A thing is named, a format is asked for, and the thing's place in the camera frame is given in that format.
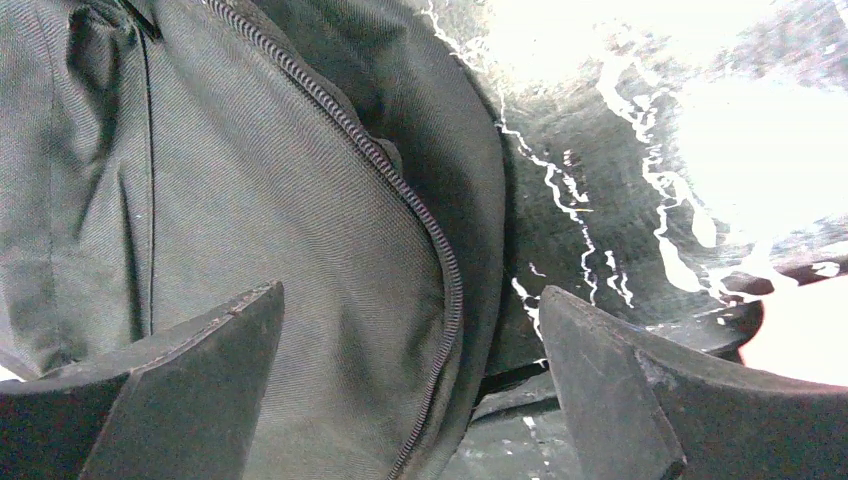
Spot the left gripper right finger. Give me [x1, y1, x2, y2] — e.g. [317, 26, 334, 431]
[539, 286, 847, 479]

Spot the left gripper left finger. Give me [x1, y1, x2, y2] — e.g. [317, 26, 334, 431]
[1, 282, 284, 479]

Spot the black student backpack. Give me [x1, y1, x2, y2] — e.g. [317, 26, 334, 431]
[1, 1, 506, 479]

